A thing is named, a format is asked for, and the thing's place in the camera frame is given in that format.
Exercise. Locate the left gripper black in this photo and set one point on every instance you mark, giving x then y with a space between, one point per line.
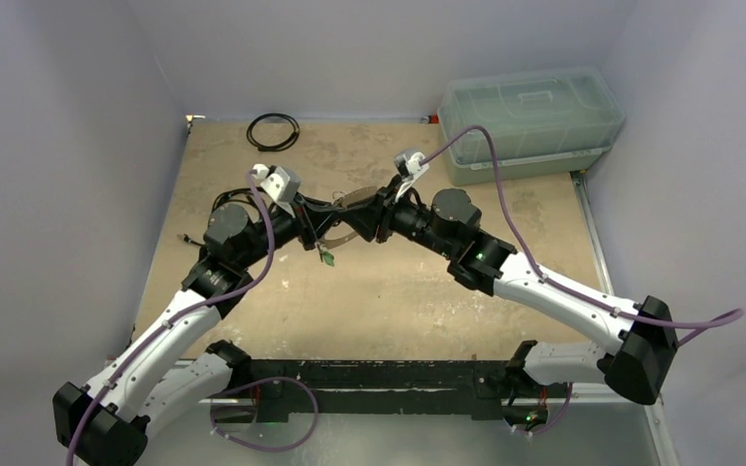
312 218

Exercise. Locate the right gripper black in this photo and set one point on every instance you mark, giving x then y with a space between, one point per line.
383 214

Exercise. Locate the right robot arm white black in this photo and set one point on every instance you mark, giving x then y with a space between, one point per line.
631 344

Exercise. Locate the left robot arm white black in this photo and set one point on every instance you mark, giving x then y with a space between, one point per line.
110 419

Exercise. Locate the green key tag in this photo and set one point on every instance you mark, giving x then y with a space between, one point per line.
328 258

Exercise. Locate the translucent green storage box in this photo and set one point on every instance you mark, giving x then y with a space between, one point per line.
527 124

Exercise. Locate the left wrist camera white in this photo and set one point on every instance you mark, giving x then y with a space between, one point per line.
279 183

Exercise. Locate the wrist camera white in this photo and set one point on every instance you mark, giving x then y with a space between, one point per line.
279 183
410 165

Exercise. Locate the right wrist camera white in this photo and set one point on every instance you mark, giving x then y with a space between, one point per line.
410 165

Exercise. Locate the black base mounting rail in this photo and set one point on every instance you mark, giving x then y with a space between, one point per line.
479 389

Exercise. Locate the aluminium frame rail right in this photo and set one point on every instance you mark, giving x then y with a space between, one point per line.
579 182

